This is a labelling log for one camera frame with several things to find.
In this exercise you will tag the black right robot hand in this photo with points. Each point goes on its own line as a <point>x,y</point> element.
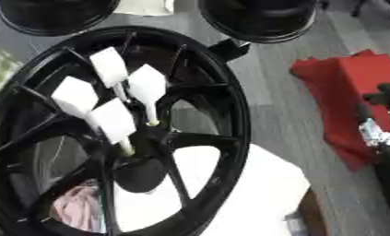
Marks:
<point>383,98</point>

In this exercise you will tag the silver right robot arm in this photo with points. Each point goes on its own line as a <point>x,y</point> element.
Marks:
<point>388,159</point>

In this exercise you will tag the black round wheel rim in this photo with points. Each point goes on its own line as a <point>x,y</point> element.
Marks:
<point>257,18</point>
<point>52,15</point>

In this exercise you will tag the black wheel stand block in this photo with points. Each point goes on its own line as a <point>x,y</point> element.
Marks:
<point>229,48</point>

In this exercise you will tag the black spoked wheel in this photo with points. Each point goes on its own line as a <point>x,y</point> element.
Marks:
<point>214,101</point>

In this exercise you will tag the red cloth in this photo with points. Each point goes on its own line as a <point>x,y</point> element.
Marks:
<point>348,92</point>

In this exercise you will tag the white cloth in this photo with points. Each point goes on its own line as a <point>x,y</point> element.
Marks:
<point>257,190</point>

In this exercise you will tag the white paper sheet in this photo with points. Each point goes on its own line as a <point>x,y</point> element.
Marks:
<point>146,6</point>

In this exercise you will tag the pink cloth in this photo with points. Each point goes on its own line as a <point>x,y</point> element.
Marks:
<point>77,207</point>

